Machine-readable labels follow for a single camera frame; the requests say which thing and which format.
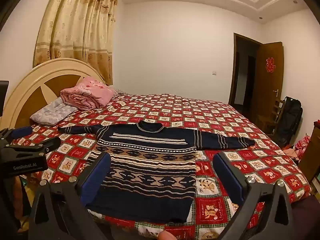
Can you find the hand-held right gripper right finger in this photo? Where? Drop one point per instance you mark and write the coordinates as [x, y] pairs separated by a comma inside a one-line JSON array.
[[230, 177]]

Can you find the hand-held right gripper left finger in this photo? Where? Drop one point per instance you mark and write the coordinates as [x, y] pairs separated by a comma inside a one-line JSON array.
[[100, 172]]

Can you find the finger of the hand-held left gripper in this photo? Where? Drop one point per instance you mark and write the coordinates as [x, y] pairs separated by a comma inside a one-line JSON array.
[[22, 132], [37, 146]]

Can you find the navy patterned knit sweater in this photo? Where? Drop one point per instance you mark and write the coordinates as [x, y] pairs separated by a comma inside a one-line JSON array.
[[150, 180]]

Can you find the person's right hand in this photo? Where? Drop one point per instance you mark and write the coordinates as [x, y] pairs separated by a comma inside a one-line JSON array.
[[167, 236]]

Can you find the grey floral pillow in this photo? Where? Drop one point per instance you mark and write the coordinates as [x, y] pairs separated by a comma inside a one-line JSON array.
[[52, 112]]

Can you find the cream and brown headboard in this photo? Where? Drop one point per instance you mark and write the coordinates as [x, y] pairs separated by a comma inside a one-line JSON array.
[[25, 85]]

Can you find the red patchwork printed blanket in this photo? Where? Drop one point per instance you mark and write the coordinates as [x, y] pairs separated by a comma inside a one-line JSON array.
[[225, 120]]

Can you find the wooden chair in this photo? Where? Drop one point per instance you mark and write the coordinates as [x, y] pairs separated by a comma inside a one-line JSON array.
[[268, 123]]

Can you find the pink folded quilt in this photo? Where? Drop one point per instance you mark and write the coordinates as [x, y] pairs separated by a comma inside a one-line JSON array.
[[87, 92]]

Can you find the red crumpled cloth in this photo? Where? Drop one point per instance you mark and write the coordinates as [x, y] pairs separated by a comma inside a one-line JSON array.
[[301, 146]]

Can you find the black bag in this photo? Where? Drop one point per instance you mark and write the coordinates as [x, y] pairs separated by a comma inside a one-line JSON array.
[[290, 120]]

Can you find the brown wooden cabinet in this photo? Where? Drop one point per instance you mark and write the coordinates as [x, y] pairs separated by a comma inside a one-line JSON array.
[[311, 160]]

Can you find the brown wooden door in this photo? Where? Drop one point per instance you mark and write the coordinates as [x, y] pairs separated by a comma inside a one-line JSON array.
[[265, 92]]

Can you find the beige patterned curtain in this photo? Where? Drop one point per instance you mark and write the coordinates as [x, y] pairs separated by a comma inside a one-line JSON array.
[[80, 30]]

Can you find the red paper door decoration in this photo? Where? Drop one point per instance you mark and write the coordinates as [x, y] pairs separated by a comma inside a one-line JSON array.
[[270, 65]]

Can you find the dark wooden door frame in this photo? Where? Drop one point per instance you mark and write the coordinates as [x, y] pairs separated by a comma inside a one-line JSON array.
[[233, 67]]

